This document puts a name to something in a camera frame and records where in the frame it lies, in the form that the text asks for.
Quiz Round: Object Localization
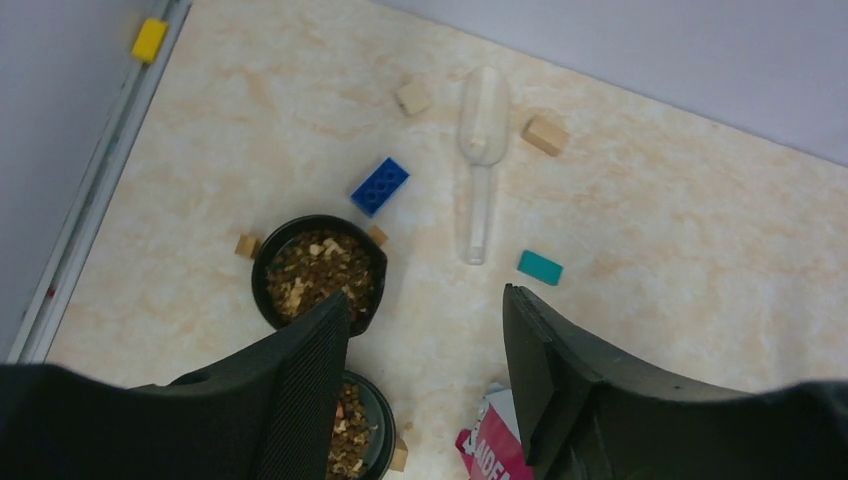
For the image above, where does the black pet bowl far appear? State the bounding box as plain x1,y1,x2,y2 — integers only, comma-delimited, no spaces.
251,215,388,337

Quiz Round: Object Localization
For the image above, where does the black pet bowl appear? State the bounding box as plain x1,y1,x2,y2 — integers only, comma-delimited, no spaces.
251,215,388,337
325,371,398,480

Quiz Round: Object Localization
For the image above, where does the small wooden block near bowl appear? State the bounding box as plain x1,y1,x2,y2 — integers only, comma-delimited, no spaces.
388,436,408,473

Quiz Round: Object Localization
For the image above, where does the blue block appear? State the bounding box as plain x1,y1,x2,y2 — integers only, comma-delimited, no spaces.
350,157,409,218

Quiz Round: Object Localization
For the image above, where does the yellow block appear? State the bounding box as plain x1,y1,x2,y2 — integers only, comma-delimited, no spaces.
131,18,169,64

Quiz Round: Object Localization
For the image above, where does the small wooden block right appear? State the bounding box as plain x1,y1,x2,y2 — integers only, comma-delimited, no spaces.
367,225,388,247

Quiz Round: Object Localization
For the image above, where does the teal block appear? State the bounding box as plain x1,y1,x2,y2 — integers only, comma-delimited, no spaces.
517,250,563,286

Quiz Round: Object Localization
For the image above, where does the small wooden block left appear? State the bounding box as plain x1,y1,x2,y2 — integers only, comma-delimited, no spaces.
235,234,262,260

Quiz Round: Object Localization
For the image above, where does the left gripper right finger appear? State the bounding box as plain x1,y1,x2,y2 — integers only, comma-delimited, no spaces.
502,285,847,479

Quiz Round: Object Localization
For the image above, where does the pet food bag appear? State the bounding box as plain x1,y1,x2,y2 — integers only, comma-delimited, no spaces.
455,382,534,480

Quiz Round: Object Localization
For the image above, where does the black pet bowl near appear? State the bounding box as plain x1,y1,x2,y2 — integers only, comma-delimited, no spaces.
325,371,398,480

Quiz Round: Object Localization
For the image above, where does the clear plastic scoop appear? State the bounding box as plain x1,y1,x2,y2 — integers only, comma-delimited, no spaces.
458,66,511,265

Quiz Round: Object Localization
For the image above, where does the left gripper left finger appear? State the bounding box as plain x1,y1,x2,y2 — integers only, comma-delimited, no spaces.
1,293,351,479

